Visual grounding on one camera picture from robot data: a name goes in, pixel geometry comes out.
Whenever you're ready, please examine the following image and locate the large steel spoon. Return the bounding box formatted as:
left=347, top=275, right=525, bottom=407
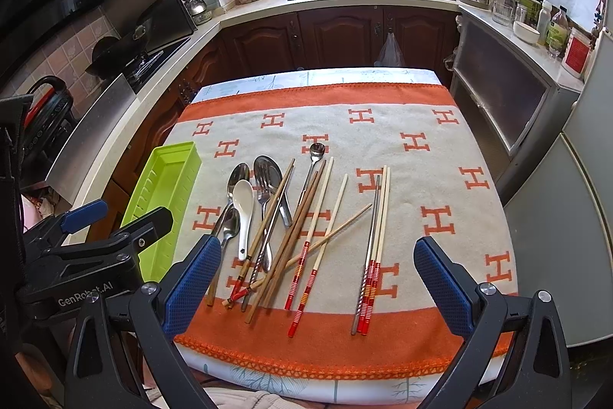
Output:
left=210, top=162, right=252, bottom=239

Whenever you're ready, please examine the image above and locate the steel soup spoon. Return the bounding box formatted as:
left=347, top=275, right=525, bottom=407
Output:
left=254, top=154, right=292, bottom=228

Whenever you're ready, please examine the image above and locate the steel splash guard panel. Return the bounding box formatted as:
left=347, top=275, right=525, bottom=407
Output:
left=45, top=74, right=136, bottom=204

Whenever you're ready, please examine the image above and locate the lime green plastic tray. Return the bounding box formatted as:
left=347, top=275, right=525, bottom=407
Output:
left=119, top=140, right=204, bottom=284

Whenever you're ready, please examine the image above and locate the white ceramic spoon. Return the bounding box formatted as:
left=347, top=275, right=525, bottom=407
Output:
left=233, top=179, right=254, bottom=261

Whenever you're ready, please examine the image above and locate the black red pressure cooker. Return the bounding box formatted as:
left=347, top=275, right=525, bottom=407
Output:
left=20, top=76, right=77, bottom=190

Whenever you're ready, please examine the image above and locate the steel fork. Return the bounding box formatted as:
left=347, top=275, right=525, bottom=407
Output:
left=256, top=175, right=274, bottom=273

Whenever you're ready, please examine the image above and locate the dark wooden chopstick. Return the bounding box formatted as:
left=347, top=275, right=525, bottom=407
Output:
left=244, top=171, right=322, bottom=324
left=261, top=168, right=323, bottom=306

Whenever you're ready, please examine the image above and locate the cream chopstick red pattern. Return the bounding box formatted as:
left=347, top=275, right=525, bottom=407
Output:
left=285, top=157, right=334, bottom=310
left=288, top=174, right=348, bottom=338

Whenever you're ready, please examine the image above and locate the black wok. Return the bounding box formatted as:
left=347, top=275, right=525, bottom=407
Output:
left=86, top=24, right=151, bottom=80

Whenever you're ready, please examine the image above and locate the orange white H-pattern cloth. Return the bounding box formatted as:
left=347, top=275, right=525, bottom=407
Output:
left=169, top=83, right=516, bottom=380

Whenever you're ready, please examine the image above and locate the grey dishwasher cabinet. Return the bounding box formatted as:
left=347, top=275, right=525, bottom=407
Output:
left=451, top=5, right=584, bottom=204

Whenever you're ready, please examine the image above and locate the white plastic bag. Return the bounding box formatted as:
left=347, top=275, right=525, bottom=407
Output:
left=374, top=32, right=405, bottom=67

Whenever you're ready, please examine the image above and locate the red white canister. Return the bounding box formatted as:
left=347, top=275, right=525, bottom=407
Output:
left=561, top=28, right=591, bottom=80

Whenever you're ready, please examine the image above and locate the green label bottle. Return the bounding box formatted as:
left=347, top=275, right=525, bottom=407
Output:
left=546, top=6, right=570, bottom=58

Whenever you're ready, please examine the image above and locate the white bowl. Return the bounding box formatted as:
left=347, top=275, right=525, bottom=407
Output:
left=512, top=21, right=540, bottom=44

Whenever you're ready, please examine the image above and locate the glass jar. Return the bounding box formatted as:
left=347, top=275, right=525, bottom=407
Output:
left=492, top=0, right=516, bottom=26

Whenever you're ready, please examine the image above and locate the wooden-handled steel spoon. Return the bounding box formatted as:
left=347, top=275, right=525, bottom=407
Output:
left=206, top=204, right=240, bottom=307

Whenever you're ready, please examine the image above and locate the long-handled small steel spoon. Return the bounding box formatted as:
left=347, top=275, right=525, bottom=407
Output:
left=297, top=142, right=326, bottom=205

